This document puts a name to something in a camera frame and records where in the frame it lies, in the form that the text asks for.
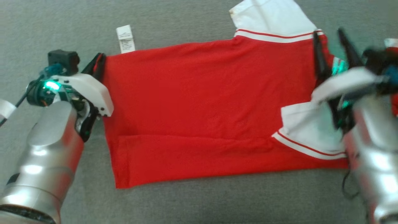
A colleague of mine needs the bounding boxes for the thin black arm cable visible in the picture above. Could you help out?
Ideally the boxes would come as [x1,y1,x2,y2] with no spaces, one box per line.
[0,93,30,127]
[341,170,361,200]

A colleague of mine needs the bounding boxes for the red Bulls basketball jersey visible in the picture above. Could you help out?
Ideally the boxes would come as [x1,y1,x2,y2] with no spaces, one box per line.
[102,0,398,189]

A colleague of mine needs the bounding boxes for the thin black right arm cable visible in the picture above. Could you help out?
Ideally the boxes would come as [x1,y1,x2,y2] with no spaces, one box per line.
[341,170,361,200]

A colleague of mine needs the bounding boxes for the grey fabric sofa seat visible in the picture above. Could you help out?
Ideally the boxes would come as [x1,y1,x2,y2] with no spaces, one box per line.
[0,0,398,224]

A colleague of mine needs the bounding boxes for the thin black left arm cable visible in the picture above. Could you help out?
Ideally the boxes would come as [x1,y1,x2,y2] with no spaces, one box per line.
[0,93,30,127]

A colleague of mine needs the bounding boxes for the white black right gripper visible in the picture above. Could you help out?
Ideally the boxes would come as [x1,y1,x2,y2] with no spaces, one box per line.
[311,28,386,135]

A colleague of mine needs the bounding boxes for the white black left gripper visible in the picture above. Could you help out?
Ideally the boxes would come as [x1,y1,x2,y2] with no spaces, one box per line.
[26,53,114,142]

